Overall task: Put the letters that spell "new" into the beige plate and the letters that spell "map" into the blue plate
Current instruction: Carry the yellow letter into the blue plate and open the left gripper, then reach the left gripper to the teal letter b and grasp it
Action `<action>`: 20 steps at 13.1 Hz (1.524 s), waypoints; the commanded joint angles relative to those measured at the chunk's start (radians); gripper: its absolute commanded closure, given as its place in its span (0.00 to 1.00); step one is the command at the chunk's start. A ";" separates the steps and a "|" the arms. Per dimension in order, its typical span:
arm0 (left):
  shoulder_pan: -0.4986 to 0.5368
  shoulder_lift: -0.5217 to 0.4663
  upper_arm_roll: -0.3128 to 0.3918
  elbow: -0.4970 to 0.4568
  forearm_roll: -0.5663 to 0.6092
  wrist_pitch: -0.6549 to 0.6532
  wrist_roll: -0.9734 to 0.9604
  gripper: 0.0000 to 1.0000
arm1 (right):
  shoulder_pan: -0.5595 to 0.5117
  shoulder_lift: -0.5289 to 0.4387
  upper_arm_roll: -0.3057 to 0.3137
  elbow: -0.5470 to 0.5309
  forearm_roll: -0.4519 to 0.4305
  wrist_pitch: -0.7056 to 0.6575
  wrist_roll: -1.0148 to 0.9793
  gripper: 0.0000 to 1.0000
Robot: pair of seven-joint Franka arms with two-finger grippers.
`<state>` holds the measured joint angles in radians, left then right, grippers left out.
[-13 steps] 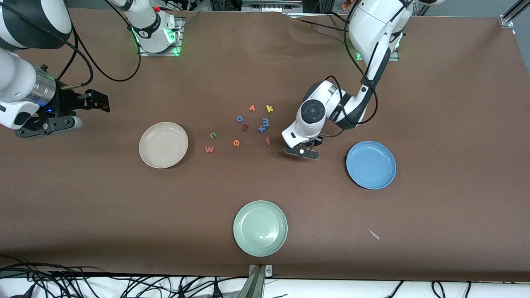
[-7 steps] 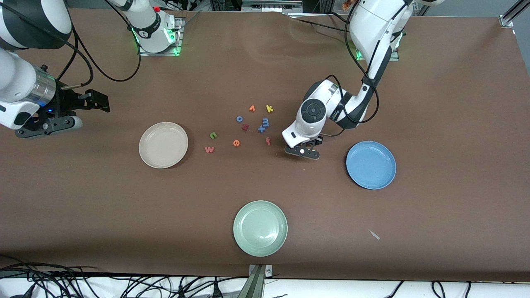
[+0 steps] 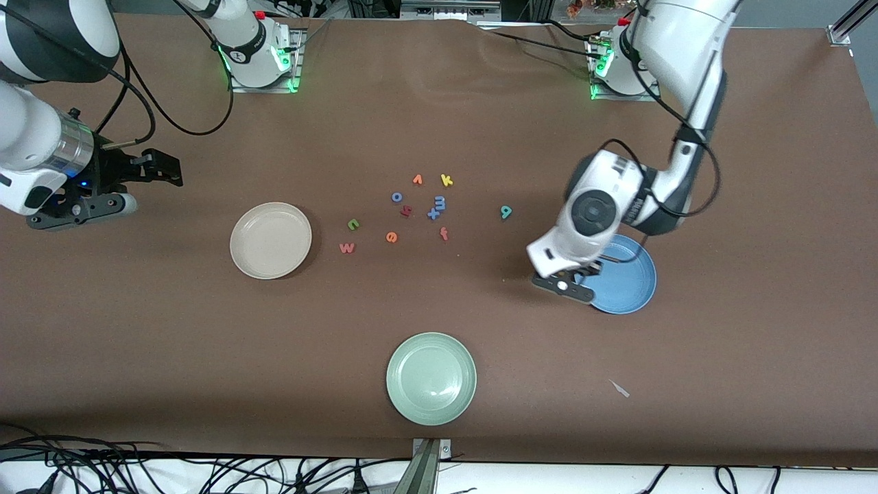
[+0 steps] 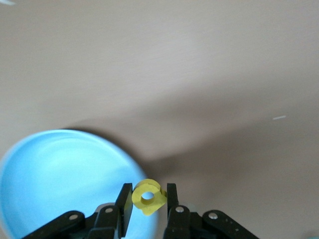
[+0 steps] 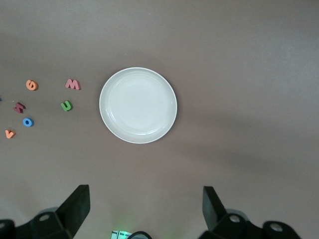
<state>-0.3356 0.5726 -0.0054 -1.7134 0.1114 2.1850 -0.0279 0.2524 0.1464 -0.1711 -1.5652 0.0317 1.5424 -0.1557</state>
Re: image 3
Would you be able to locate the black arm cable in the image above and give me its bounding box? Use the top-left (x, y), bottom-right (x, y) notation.
top-left (600, 0), bottom-right (721, 237)
top-left (69, 0), bottom-right (235, 148)

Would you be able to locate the aluminium profile post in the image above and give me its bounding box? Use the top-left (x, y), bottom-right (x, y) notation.
top-left (827, 0), bottom-right (878, 47)

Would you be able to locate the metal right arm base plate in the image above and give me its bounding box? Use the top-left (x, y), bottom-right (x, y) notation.
top-left (230, 27), bottom-right (304, 94)

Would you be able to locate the brown table cover sheet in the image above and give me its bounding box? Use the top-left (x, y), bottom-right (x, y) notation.
top-left (0, 12), bottom-right (878, 467)

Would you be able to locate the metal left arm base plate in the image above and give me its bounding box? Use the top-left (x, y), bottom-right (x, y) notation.
top-left (589, 38), bottom-right (663, 102)

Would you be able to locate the beige brown plate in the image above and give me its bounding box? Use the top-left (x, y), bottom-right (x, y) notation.
top-left (229, 202), bottom-right (313, 281)

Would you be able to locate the black cable on cover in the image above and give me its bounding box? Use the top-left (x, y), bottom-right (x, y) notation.
top-left (490, 23), bottom-right (599, 61)

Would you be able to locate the pale green plate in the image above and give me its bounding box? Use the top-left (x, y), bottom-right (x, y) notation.
top-left (385, 332), bottom-right (477, 427)

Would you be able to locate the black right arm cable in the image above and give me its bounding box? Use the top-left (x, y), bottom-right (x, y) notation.
top-left (69, 0), bottom-right (235, 148)

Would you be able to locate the black cable tangle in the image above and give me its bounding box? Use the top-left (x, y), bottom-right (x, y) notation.
top-left (0, 422), bottom-right (412, 494)

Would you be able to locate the metal camera stand profile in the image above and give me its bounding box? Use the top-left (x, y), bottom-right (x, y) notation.
top-left (393, 438), bottom-right (453, 494)

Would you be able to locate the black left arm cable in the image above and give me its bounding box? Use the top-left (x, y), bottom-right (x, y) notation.
top-left (600, 0), bottom-right (721, 237)

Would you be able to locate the blue plate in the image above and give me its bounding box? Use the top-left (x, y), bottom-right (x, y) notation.
top-left (580, 233), bottom-right (658, 315)

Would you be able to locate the grey equipment box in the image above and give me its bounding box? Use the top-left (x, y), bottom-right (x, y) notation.
top-left (400, 0), bottom-right (501, 20)

